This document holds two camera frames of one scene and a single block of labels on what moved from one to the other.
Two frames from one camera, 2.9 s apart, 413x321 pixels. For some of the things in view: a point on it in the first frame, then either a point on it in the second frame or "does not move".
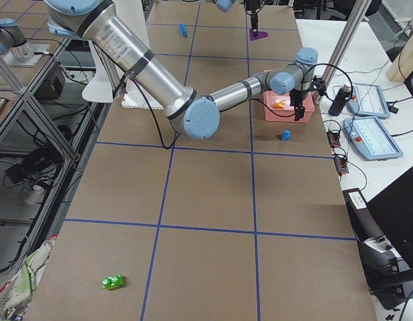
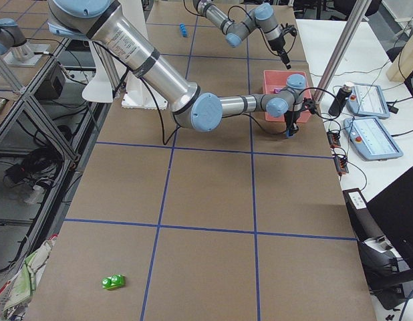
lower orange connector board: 341,165 does not move
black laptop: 396,211 does not move
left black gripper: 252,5 -> 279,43
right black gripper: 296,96 -> 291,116
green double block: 113,282 does not move
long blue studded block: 184,31 does not move
